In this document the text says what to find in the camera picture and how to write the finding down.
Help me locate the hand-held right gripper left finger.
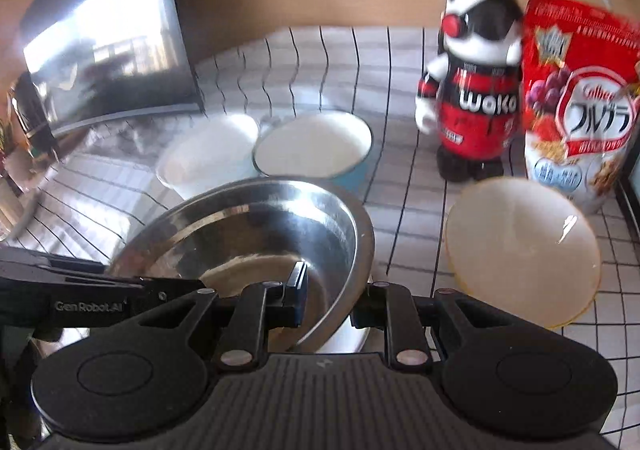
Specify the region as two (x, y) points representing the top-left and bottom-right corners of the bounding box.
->
(134, 261), (309, 367)

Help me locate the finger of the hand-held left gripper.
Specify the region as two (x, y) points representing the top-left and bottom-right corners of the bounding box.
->
(107, 274), (209, 303)

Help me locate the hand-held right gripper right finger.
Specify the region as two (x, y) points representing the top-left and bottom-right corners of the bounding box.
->
(350, 281), (506, 369)

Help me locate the stainless steel bowl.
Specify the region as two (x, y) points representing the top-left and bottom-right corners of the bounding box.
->
(107, 177), (376, 356)

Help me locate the blue bowl with white inside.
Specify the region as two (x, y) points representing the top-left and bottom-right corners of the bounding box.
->
(252, 110), (374, 194)

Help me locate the white black grid tablecloth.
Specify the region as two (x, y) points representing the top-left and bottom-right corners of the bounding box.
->
(0, 24), (640, 367)

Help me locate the red panda robot figure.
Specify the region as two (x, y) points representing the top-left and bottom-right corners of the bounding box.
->
(415, 0), (527, 183)

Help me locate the black monitor screen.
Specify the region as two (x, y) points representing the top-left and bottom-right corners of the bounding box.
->
(17, 0), (207, 137)

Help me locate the red cereal bag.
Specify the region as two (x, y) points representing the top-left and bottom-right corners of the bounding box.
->
(520, 0), (640, 217)

